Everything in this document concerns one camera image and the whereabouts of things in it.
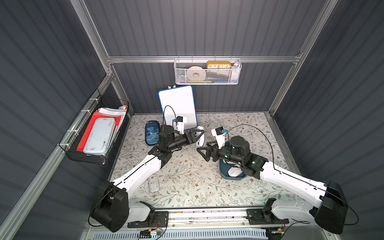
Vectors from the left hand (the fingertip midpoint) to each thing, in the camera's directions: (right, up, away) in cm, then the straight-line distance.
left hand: (204, 134), depth 72 cm
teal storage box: (+13, -22, +16) cm, 30 cm away
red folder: (-45, +8, +4) cm, 46 cm away
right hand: (+1, -5, -2) cm, 5 cm away
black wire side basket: (-57, +17, +12) cm, 61 cm away
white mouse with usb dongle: (-1, -4, -1) cm, 4 cm away
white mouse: (-27, -28, +10) cm, 41 cm away
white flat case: (-48, 0, -5) cm, 49 cm away
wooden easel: (-19, +27, +14) cm, 36 cm away
